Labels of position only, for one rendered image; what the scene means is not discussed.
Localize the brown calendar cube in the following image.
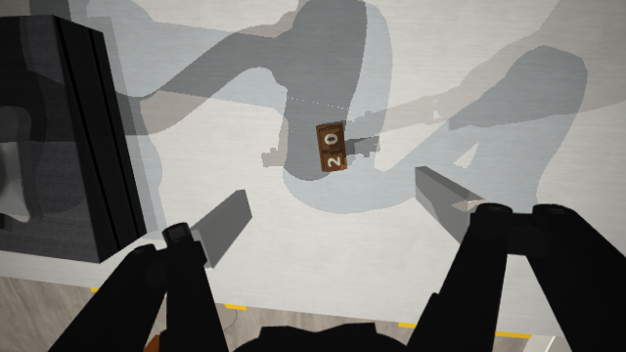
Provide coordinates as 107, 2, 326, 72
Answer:
320, 126, 342, 150
323, 148, 344, 172

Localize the brown wooden tray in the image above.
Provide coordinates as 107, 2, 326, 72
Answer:
316, 122, 347, 172

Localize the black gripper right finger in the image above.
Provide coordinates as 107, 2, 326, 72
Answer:
403, 166, 626, 352

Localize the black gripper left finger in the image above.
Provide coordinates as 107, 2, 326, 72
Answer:
48, 189, 252, 352

